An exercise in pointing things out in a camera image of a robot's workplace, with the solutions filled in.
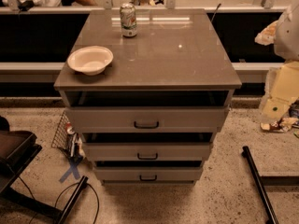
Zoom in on grey drawer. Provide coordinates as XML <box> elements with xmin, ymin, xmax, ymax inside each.
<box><xmin>93</xmin><ymin>167</ymin><xmax>203</xmax><ymax>182</ymax></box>
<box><xmin>65</xmin><ymin>107</ymin><xmax>228</xmax><ymax>133</ymax></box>
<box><xmin>83</xmin><ymin>143</ymin><xmax>211</xmax><ymax>161</ymax></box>

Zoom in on middle grey drawer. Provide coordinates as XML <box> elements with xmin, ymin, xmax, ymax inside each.
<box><xmin>83</xmin><ymin>143</ymin><xmax>211</xmax><ymax>161</ymax></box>

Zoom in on crumpled snack bag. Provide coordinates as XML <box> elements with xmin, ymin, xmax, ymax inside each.
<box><xmin>254</xmin><ymin>21</ymin><xmax>278</xmax><ymax>46</ymax></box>

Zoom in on snack wrappers on floor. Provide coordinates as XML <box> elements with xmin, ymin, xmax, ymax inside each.
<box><xmin>260</xmin><ymin>104</ymin><xmax>299</xmax><ymax>137</ymax></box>

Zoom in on black floor cable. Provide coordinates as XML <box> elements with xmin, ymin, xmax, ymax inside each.
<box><xmin>18</xmin><ymin>175</ymin><xmax>101</xmax><ymax>224</ymax></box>

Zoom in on wire mesh basket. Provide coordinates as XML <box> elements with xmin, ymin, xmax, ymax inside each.
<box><xmin>51</xmin><ymin>112</ymin><xmax>69</xmax><ymax>148</ymax></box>

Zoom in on bottom grey drawer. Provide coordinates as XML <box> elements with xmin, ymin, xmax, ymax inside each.
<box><xmin>93</xmin><ymin>167</ymin><xmax>203</xmax><ymax>182</ymax></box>

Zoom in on white paper bowl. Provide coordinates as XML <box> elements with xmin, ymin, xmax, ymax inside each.
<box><xmin>67</xmin><ymin>46</ymin><xmax>114</xmax><ymax>76</ymax></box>

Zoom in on black metal bar right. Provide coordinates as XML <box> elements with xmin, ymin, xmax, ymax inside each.
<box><xmin>241</xmin><ymin>146</ymin><xmax>278</xmax><ymax>224</ymax></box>

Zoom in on black cart frame left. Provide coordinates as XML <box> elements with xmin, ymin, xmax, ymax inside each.
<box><xmin>0</xmin><ymin>117</ymin><xmax>88</xmax><ymax>224</ymax></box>

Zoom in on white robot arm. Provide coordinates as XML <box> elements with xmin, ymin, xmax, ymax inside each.
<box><xmin>274</xmin><ymin>0</ymin><xmax>299</xmax><ymax>61</ymax></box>

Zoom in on grey drawer cabinet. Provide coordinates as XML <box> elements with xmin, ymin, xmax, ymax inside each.
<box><xmin>53</xmin><ymin>8</ymin><xmax>243</xmax><ymax>186</ymax></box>

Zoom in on top grey drawer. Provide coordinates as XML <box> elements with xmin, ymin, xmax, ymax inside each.
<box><xmin>65</xmin><ymin>107</ymin><xmax>228</xmax><ymax>133</ymax></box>

